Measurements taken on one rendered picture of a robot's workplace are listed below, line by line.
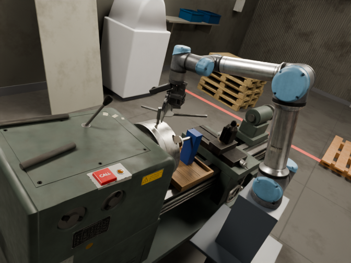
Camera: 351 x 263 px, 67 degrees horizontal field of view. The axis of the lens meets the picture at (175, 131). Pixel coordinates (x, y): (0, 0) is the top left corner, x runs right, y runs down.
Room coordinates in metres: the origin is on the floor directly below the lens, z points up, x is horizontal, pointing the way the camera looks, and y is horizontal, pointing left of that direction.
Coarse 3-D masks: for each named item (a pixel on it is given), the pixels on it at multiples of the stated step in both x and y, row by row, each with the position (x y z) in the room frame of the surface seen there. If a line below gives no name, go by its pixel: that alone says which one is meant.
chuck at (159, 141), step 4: (136, 124) 1.16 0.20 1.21; (140, 124) 1.14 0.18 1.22; (144, 124) 1.14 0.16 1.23; (148, 124) 1.15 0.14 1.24; (140, 128) 1.14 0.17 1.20; (144, 128) 1.12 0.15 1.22; (148, 128) 1.11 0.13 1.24; (152, 128) 1.12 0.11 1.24; (144, 132) 1.12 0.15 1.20; (148, 132) 1.10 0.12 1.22; (152, 132) 1.09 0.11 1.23; (156, 132) 1.10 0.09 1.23; (148, 136) 1.10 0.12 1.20; (152, 136) 1.08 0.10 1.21; (156, 136) 1.08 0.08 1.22; (160, 136) 1.09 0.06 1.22; (156, 140) 1.06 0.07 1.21; (160, 140) 1.07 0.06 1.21; (160, 144) 1.06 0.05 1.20; (164, 144) 1.07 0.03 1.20; (164, 148) 1.06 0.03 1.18
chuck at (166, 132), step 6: (150, 120) 1.23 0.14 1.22; (156, 120) 1.23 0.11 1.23; (156, 126) 1.15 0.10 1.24; (162, 126) 1.17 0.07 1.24; (168, 126) 1.19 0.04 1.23; (162, 132) 1.12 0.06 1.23; (168, 132) 1.15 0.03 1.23; (162, 138) 1.09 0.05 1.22; (168, 138) 1.11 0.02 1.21; (168, 144) 1.09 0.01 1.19; (174, 144) 1.12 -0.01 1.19; (168, 150) 1.07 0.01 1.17; (174, 150) 1.10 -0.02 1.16; (174, 156) 1.09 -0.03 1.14
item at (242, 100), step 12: (216, 72) 5.62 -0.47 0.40; (204, 84) 5.36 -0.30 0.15; (216, 84) 5.21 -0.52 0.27; (228, 84) 5.03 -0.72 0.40; (240, 84) 4.88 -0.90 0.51; (252, 84) 5.04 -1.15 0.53; (264, 84) 5.34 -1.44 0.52; (216, 96) 5.12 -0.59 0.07; (228, 96) 5.13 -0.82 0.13; (240, 96) 4.83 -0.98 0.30; (252, 96) 5.06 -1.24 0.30
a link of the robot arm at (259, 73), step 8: (216, 56) 1.24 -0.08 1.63; (224, 56) 1.23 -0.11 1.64; (216, 64) 1.21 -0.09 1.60; (224, 64) 1.19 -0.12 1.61; (232, 64) 1.18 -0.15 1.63; (240, 64) 1.16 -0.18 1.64; (248, 64) 1.15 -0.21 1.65; (256, 64) 1.14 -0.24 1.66; (264, 64) 1.13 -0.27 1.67; (272, 64) 1.12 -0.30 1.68; (280, 64) 1.10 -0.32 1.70; (288, 64) 1.09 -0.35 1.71; (224, 72) 1.20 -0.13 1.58; (232, 72) 1.17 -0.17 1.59; (240, 72) 1.15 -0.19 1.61; (248, 72) 1.14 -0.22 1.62; (256, 72) 1.12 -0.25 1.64; (264, 72) 1.11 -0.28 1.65; (272, 72) 1.09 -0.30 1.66; (264, 80) 1.12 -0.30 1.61; (272, 80) 1.10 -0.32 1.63
